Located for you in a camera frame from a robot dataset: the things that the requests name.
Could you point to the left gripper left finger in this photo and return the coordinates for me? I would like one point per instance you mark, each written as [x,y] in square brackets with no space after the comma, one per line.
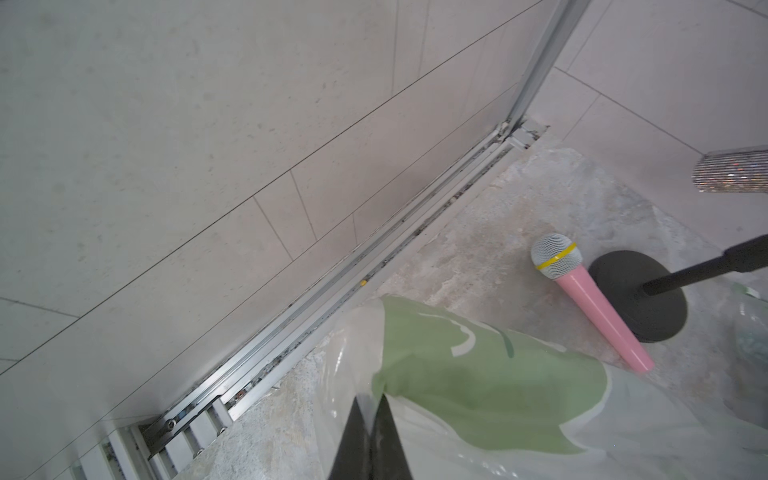
[352,460]

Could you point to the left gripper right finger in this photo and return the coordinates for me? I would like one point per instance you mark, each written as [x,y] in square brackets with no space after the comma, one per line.
[387,456]

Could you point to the zip-top bag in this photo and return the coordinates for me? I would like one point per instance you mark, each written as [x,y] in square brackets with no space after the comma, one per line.
[474,401]
[746,313]

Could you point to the pink toy microphone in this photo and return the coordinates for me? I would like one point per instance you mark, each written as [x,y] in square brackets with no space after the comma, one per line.
[558,258]

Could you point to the black microphone stand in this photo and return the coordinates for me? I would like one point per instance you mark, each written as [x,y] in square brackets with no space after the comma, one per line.
[650,298]

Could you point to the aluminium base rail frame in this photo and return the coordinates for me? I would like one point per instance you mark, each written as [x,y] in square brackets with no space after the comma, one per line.
[165,447]

